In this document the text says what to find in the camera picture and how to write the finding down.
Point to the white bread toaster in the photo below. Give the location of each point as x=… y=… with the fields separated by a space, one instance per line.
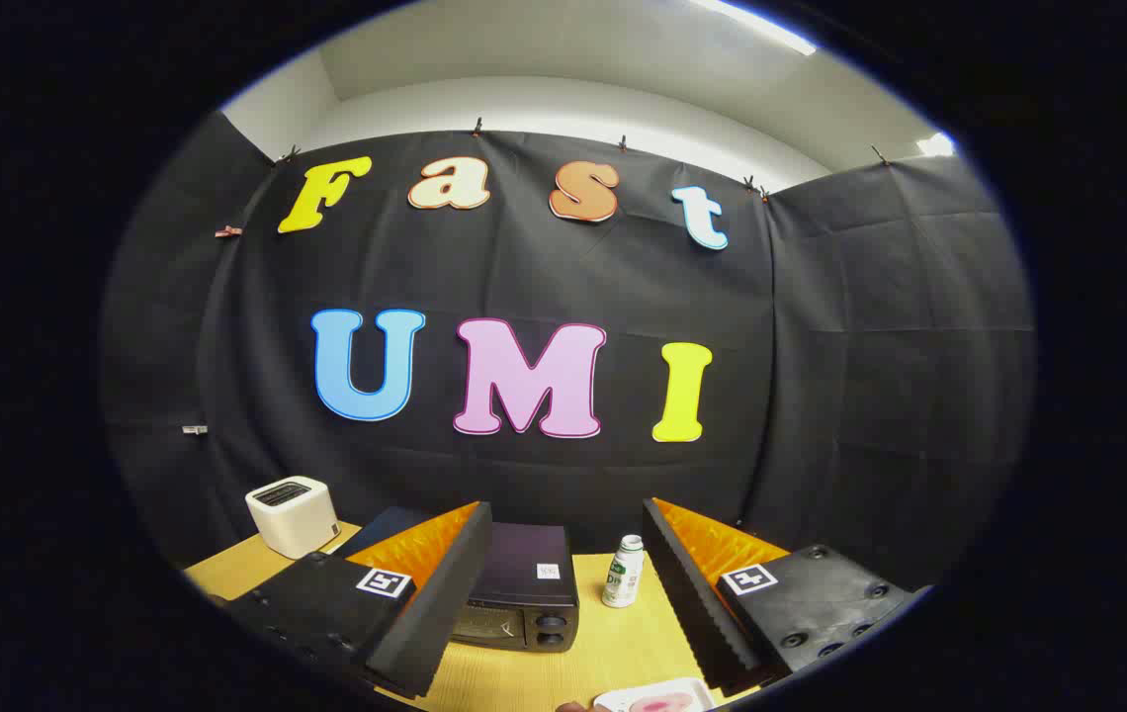
x=292 y=519

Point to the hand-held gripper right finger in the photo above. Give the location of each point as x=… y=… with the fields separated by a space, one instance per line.
x=687 y=593

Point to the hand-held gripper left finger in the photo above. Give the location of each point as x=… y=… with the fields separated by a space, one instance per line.
x=445 y=593

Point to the white bottle green label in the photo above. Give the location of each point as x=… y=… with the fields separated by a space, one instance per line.
x=623 y=578

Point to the black toaster oven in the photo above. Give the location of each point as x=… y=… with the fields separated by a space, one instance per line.
x=524 y=564

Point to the white square plate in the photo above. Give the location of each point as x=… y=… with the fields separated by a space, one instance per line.
x=613 y=701

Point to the pink ham slice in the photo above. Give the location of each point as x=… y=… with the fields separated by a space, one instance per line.
x=662 y=704

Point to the black backdrop cloth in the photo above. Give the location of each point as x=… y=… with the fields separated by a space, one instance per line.
x=821 y=396

